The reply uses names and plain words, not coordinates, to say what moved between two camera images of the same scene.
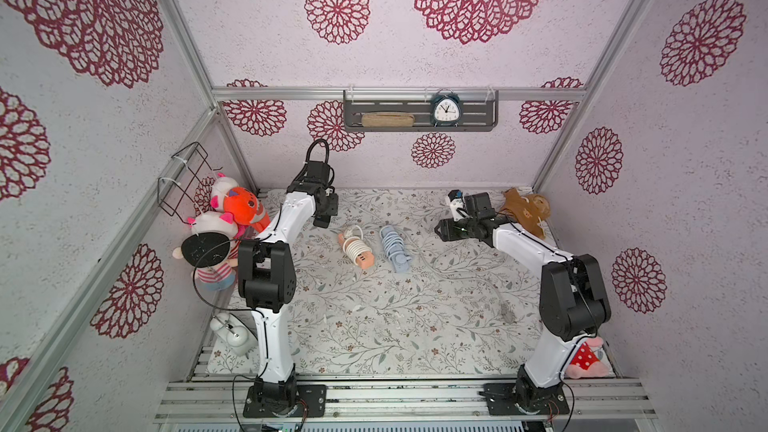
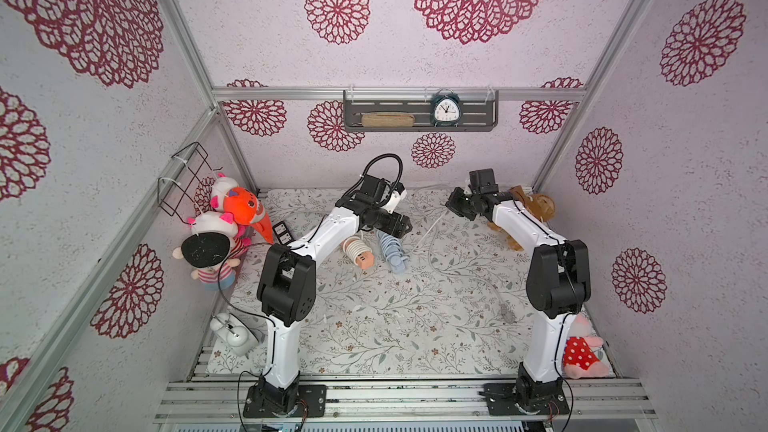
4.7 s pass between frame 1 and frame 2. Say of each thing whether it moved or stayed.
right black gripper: moved
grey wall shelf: stayed
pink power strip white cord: stayed
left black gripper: moved
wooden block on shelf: stayed
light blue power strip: stayed
